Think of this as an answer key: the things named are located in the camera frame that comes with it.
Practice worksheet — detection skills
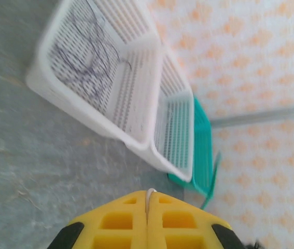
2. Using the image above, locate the white perforated plastic basket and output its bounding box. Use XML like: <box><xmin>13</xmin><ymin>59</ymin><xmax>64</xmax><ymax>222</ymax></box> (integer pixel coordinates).
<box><xmin>25</xmin><ymin>0</ymin><xmax>163</xmax><ymax>151</ymax></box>
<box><xmin>150</xmin><ymin>45</ymin><xmax>195</xmax><ymax>182</ymax></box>

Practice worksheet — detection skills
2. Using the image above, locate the teal perforated plastic basket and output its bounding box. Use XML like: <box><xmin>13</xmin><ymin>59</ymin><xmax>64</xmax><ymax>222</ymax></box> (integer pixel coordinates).
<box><xmin>167</xmin><ymin>95</ymin><xmax>222</xmax><ymax>210</ymax></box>

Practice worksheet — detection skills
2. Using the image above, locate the white cable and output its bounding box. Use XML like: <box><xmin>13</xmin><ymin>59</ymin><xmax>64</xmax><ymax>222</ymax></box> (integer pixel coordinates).
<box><xmin>145</xmin><ymin>188</ymin><xmax>159</xmax><ymax>219</ymax></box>

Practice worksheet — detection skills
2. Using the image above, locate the aluminium frame post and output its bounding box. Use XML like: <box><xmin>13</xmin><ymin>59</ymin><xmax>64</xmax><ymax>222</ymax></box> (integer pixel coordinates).
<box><xmin>211</xmin><ymin>103</ymin><xmax>294</xmax><ymax>128</ymax></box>

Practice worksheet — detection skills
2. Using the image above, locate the purple cable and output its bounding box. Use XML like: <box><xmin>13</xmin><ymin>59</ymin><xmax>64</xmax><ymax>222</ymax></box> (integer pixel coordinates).
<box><xmin>55</xmin><ymin>4</ymin><xmax>134</xmax><ymax>97</ymax></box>

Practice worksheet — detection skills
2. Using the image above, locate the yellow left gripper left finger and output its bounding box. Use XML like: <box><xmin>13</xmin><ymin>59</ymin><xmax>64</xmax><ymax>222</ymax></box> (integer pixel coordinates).
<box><xmin>47</xmin><ymin>190</ymin><xmax>148</xmax><ymax>249</ymax></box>

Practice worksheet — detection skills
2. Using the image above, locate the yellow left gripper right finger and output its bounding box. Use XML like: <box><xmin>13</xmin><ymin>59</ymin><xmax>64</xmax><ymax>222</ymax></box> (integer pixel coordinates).
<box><xmin>146</xmin><ymin>190</ymin><xmax>249</xmax><ymax>249</ymax></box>

